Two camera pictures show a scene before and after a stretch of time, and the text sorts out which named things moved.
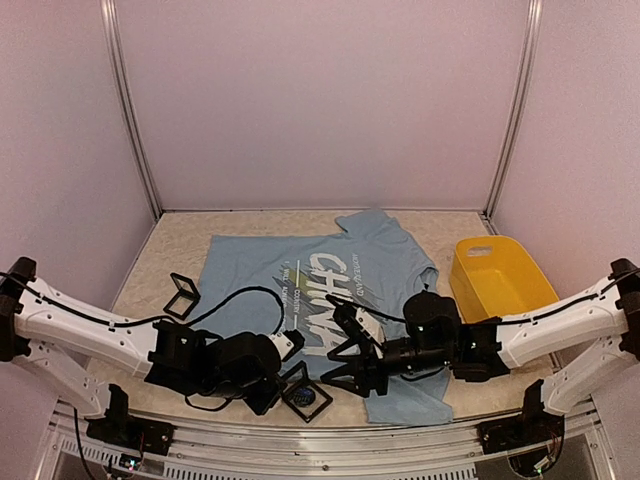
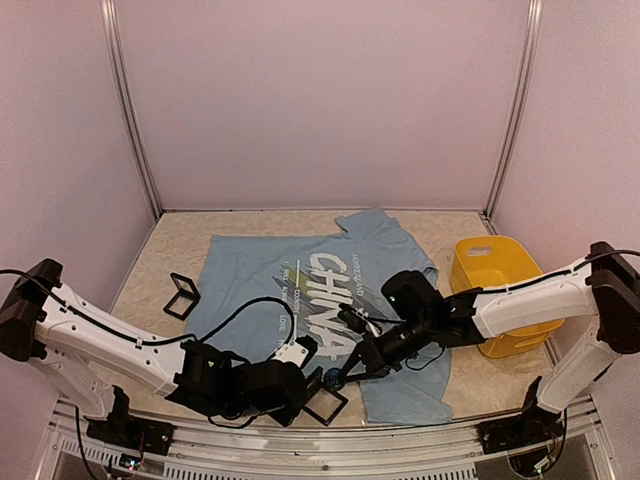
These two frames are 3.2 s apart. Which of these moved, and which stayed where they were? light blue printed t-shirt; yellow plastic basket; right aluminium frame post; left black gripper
Moved: left black gripper
Stayed: yellow plastic basket; light blue printed t-shirt; right aluminium frame post
